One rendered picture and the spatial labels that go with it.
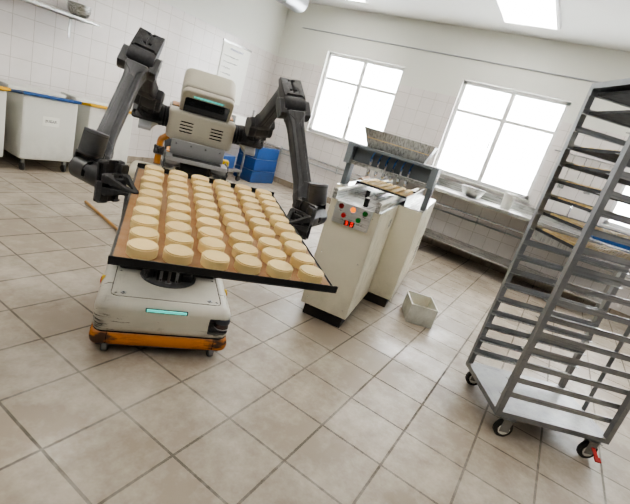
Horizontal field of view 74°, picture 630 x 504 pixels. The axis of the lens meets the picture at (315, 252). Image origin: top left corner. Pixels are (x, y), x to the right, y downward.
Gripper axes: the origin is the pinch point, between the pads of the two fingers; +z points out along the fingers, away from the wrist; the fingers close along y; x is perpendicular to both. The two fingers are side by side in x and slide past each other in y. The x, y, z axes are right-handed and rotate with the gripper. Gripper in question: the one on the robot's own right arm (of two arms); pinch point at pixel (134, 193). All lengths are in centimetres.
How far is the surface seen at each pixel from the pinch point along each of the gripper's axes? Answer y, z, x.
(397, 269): -69, 20, 250
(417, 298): -93, 40, 274
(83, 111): -48, -354, 243
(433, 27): 179, -118, 589
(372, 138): 20, -36, 251
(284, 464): -99, 40, 55
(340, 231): -39, -11, 178
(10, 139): -86, -365, 179
